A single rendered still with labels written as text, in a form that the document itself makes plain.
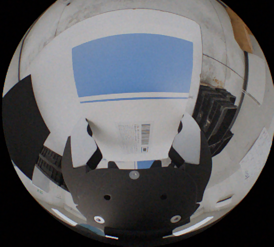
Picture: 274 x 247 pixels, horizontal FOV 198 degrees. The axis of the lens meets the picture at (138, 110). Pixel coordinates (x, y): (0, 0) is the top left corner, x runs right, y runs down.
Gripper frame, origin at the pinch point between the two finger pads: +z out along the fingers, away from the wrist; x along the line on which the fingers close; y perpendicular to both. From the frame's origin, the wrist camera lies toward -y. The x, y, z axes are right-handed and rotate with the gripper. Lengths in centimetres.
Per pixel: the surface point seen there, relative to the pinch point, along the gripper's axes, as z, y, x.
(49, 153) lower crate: 2, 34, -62
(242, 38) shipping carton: 52, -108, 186
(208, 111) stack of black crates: 28, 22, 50
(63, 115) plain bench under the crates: 6.2, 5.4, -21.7
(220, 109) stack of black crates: 19, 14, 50
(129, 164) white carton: 0.0, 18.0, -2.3
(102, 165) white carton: -1.3, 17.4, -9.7
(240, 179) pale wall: -98, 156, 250
